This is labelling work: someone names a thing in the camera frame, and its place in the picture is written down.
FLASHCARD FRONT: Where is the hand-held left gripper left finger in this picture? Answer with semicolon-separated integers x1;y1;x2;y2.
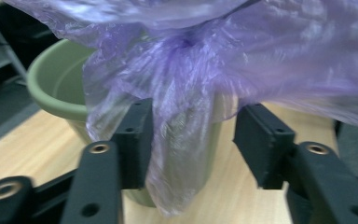
110;97;155;190

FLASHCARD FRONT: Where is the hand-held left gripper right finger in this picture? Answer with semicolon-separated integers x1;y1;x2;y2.
232;103;296;190

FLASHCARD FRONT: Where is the green plastic bin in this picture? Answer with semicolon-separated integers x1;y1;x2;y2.
26;38;223;208

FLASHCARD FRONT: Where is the purple plastic bag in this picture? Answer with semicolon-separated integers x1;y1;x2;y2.
3;0;358;217

